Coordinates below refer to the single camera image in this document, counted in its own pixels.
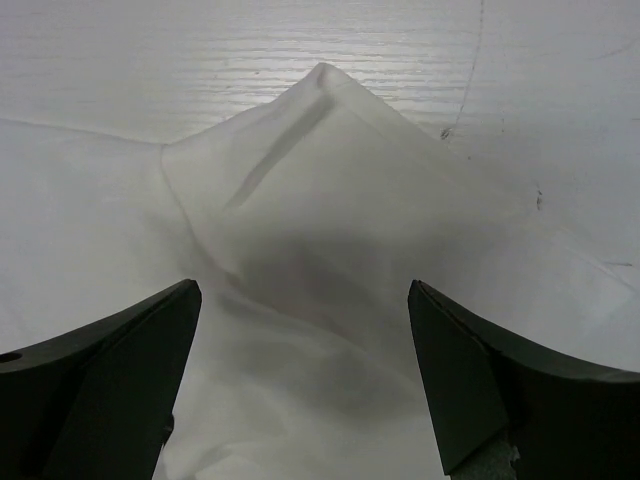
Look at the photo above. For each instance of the white t-shirt with robot print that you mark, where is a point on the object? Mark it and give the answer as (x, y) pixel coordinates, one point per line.
(304, 221)

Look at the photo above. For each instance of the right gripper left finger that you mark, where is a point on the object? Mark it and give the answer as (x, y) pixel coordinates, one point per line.
(97, 402)

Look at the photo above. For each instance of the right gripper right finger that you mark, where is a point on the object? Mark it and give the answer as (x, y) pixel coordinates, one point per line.
(505, 407)

